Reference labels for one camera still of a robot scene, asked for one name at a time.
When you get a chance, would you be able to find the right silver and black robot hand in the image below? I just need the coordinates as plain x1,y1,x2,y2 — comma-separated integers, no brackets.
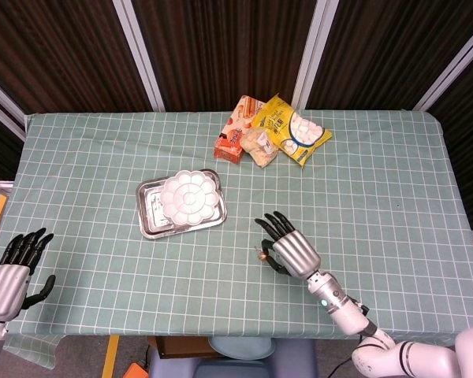
254,211,322,280

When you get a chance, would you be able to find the left silver and black robot hand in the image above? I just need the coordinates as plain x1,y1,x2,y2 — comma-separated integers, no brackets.
0,227,57,320

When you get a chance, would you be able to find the green checked tablecloth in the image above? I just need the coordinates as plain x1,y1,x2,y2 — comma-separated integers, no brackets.
0,109,473,359

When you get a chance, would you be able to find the clear bag of beige snacks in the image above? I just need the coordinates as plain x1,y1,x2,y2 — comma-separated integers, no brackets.
240,125,280,169

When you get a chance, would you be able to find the white flower-shaped paint palette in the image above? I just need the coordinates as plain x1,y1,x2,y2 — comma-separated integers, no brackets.
158,169,221,226

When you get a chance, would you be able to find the orange snack box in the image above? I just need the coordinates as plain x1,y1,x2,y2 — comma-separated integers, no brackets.
214,94,270,163

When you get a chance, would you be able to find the dark brown screen panel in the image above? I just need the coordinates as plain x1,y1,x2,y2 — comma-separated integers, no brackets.
0,0,155,115
0,108,27,182
429,43,473,232
132,0,318,113
305,0,473,111

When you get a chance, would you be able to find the yellow marshmallow bag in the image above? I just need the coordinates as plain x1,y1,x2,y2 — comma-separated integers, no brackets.
251,93,333,169

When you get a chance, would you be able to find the pale blue robot body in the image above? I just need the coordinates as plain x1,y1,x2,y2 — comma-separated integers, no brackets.
147,336,320,378

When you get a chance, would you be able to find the brown cardboard box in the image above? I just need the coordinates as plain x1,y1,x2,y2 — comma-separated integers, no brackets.
155,335,222,360

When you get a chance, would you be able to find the stainless steel tray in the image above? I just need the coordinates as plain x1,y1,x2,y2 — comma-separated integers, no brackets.
136,169,229,240

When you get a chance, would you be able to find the orange floor object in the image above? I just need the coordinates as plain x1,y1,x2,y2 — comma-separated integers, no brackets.
124,361,149,378

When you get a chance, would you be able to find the white screen frame post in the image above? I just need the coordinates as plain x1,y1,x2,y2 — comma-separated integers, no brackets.
413,21,473,111
0,72,27,143
112,0,166,113
291,0,340,110

